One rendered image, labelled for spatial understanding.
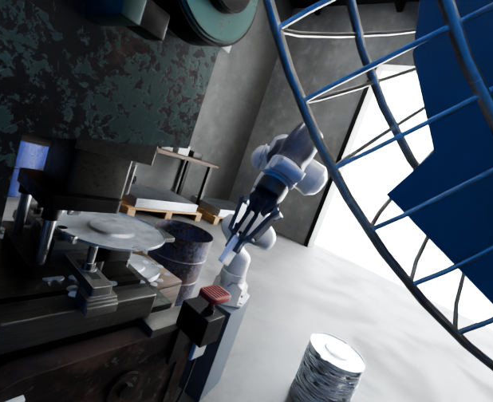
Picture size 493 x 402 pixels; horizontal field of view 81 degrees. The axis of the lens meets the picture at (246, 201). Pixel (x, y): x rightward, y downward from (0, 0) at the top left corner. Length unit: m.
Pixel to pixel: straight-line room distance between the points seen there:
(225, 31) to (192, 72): 0.14
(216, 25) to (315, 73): 5.57
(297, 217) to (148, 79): 5.00
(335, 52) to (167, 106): 5.59
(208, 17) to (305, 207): 5.00
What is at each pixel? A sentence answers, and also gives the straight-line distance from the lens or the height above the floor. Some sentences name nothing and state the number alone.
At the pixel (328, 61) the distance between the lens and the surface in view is 6.09.
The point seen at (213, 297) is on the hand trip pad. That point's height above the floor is 0.76.
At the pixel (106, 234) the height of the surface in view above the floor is 0.78.
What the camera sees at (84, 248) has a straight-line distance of 0.79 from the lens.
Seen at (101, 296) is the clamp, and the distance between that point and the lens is 0.66.
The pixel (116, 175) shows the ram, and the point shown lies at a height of 0.95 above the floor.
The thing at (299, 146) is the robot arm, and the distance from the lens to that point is 0.73.
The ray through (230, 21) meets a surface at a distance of 0.57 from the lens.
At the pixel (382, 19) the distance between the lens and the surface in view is 6.12.
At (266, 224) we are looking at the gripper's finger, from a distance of 0.67.
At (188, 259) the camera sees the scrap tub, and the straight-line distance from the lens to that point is 1.96.
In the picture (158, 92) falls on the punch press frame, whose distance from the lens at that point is 0.62.
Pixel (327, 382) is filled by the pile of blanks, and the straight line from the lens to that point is 1.68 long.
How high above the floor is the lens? 1.08
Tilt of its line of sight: 7 degrees down
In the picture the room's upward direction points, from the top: 19 degrees clockwise
